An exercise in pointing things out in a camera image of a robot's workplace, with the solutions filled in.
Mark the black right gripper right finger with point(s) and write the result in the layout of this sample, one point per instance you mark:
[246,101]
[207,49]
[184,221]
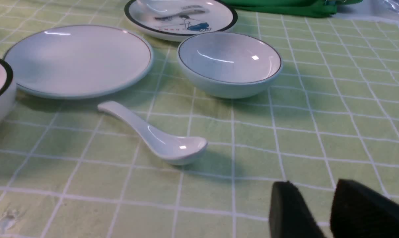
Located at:
[358,211]

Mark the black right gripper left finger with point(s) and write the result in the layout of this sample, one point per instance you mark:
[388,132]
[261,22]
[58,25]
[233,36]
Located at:
[289,215]

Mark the white ceramic soup spoon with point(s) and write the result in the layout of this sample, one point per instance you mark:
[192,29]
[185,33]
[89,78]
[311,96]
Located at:
[178,151]

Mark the pale blue shallow bowl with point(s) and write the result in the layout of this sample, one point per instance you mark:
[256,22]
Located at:
[229,65]

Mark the green backdrop cloth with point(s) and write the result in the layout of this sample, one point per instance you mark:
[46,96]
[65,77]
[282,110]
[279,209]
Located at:
[302,8]

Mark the clear plastic wrap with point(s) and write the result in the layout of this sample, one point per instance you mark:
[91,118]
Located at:
[397,6]

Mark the black-rimmed illustrated plate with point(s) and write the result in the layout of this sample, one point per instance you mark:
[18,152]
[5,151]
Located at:
[220,17]

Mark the green checkered tablecloth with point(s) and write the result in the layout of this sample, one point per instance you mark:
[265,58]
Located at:
[68,170]

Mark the white spoon on illustrated plate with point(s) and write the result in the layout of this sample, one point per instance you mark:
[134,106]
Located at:
[169,8]

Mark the pale blue flat plate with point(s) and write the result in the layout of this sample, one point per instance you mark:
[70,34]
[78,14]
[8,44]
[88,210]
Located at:
[79,61]

